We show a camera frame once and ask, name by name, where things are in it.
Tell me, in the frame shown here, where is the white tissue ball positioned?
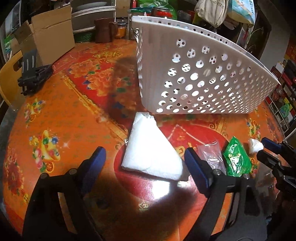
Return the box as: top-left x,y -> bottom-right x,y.
248,138 -> 264,155

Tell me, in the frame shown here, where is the white perforated plastic basket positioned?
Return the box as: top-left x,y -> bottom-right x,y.
132,16 -> 279,114

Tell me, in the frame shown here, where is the red lid glass jar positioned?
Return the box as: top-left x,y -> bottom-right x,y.
151,6 -> 173,19

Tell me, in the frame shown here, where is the left wooden chair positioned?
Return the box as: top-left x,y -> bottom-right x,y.
0,51 -> 25,111

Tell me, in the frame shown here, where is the brown ceramic pitcher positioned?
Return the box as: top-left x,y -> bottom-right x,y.
94,18 -> 118,43

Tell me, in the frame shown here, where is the light blue printed bag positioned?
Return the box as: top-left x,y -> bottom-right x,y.
227,0 -> 255,25

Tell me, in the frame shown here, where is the clear plastic bag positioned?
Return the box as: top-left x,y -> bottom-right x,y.
197,141 -> 226,175

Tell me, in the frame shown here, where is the cardboard box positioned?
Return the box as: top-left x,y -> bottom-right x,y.
14,5 -> 75,67

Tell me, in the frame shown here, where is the green snack packet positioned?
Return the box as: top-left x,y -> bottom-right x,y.
223,136 -> 252,177

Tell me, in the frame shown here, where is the red floral table cover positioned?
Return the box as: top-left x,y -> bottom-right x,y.
2,39 -> 285,241

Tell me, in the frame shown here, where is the white tissue pack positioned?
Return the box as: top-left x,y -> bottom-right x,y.
121,112 -> 190,181

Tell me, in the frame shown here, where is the beige canvas tote bag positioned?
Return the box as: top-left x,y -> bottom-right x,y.
195,0 -> 229,28

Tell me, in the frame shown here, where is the black phone stand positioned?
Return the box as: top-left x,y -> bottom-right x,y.
18,49 -> 53,96

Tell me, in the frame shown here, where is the low shelf with items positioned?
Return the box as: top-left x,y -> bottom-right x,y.
266,60 -> 295,141

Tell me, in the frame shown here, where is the white plastic drawer tower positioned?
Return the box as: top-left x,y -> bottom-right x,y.
70,0 -> 116,34

